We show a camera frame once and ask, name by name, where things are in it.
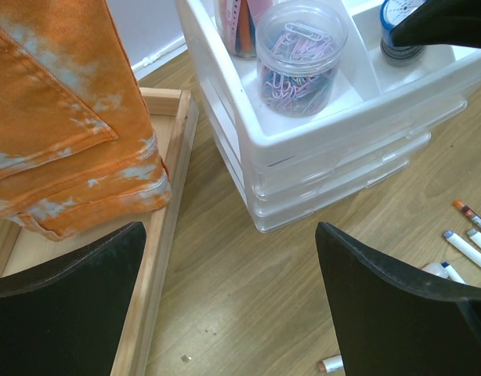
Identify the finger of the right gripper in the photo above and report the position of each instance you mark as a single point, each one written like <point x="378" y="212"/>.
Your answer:
<point x="441" y="22"/>

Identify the wooden clothes rack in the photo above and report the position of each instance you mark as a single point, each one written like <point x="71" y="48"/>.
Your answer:
<point x="174" y="116"/>

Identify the lavender cap marker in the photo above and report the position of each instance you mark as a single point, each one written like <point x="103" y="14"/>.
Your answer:
<point x="464" y="247"/>

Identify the grey cap marker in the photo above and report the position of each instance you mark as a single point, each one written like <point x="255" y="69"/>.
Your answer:
<point x="475" y="237"/>

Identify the orange pink highlighter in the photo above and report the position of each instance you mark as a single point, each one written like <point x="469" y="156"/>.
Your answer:
<point x="437" y="269"/>

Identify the brown tip white marker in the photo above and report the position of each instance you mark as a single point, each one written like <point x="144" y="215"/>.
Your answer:
<point x="331" y="364"/>

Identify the orange bleached shorts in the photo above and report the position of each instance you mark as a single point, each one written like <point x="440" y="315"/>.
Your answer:
<point x="77" y="147"/>

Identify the red orange pen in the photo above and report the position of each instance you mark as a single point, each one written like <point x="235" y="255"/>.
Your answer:
<point x="468" y="212"/>

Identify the paper clip jar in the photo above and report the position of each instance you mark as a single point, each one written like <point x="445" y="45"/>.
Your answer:
<point x="299" y="46"/>

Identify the white drawer organizer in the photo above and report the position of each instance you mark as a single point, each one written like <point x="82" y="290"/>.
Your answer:
<point x="379" y="113"/>

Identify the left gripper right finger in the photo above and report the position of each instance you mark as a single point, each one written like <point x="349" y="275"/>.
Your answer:
<point x="391" y="318"/>

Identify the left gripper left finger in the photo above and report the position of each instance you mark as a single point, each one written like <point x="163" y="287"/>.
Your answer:
<point x="65" y="316"/>

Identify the dark blue cap pen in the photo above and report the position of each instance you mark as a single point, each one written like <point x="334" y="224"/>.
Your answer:
<point x="452" y="273"/>

